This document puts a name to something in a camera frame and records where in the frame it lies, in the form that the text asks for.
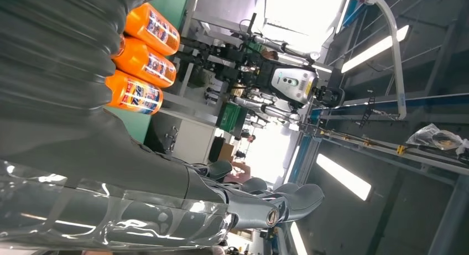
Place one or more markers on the person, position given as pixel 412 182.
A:
pixel 270 55
pixel 238 172

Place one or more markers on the grey overhead rail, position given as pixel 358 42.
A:
pixel 366 145

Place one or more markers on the white cabinet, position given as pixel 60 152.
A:
pixel 194 139

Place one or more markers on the clear plastic bag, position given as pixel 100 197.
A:
pixel 436 138

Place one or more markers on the white metal gantry frame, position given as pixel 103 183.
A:
pixel 397 62

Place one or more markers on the ceiling light strip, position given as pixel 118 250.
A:
pixel 373 50
pixel 344 176
pixel 297 240

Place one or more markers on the green box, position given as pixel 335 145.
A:
pixel 230 117

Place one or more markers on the orange detergent bottle, clear cap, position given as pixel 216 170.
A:
pixel 139 61

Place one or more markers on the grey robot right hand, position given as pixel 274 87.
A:
pixel 110 165

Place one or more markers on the black case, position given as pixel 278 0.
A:
pixel 216 149

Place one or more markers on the orange detergent bottle, Tide logo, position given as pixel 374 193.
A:
pixel 128 92

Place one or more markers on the orange detergent bottle, blue liquid cap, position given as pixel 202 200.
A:
pixel 146 26

